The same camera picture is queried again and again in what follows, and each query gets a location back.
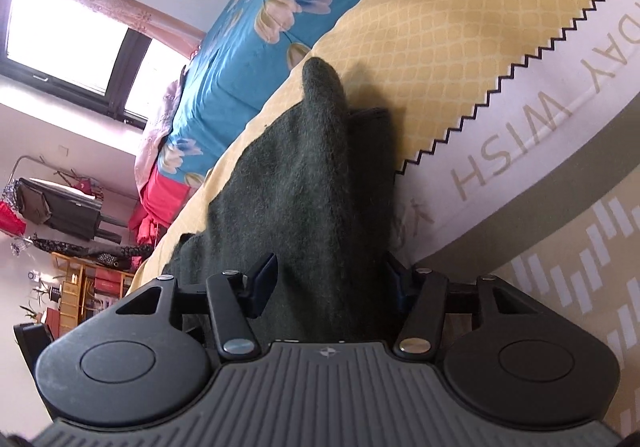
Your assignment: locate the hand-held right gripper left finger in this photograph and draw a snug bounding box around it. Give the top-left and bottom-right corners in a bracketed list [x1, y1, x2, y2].
[115, 253, 279, 361]

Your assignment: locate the clothes rack with hanging clothes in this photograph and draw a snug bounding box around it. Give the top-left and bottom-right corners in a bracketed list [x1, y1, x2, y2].
[0, 154, 153, 259]

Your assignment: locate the dark green knit sweater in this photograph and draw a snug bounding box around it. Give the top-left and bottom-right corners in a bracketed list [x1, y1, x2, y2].
[162, 56, 402, 344]

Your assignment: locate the blue floral quilt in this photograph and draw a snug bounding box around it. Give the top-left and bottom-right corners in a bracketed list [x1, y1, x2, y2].
[155, 0, 437, 188]

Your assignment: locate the pink floral cloth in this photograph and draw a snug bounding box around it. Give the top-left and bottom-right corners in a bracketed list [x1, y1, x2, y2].
[134, 76, 187, 188]

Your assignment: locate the green potted plant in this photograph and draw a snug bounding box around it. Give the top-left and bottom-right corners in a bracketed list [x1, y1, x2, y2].
[19, 272, 67, 324]

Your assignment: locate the dark framed window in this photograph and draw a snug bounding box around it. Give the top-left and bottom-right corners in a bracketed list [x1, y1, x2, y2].
[0, 0, 201, 124]

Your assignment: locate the wooden shelf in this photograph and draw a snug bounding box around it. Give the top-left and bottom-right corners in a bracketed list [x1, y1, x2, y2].
[45, 252, 137, 344]

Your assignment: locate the pink curtain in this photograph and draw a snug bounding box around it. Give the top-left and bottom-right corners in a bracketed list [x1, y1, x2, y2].
[0, 0, 208, 58]

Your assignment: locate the yellow pink patterned bedspread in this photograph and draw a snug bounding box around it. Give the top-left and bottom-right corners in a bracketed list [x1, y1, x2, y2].
[132, 0, 640, 433]

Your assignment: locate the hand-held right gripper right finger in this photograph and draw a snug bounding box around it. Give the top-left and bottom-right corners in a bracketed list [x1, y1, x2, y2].
[385, 252, 543, 361]

